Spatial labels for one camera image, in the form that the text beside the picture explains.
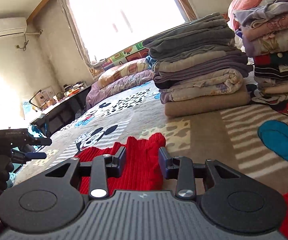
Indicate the right stack of folded clothes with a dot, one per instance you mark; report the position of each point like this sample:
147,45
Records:
264,31

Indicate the colourful alphabet headboard mat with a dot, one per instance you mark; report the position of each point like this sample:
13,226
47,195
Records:
134,52

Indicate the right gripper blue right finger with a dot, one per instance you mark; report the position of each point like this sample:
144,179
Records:
169,165

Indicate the stack of folded clothes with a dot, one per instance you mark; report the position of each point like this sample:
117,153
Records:
264,31
198,67

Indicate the blue folded blanket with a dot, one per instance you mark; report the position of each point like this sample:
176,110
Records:
150,61

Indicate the white wall air conditioner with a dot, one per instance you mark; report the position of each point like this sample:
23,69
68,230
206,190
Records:
11,27

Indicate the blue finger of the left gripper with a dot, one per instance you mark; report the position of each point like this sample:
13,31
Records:
19,157
40,141

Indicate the red knit sweater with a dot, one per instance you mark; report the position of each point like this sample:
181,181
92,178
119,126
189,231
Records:
141,171

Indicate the Mickey Mouse grey blanket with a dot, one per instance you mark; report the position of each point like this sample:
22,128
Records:
223,128

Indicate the window curtain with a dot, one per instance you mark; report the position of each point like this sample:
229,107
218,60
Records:
92,64

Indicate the left stack of folded clothes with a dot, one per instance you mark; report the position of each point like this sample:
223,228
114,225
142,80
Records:
198,67

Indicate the purple floral quilt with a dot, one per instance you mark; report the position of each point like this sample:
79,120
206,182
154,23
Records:
97,94

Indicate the dark desk with clutter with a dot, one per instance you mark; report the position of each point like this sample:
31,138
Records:
61,114

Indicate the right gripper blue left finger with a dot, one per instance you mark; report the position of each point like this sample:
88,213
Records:
118,162

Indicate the yellow patterned pillow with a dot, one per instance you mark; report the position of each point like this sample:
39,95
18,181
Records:
118,72

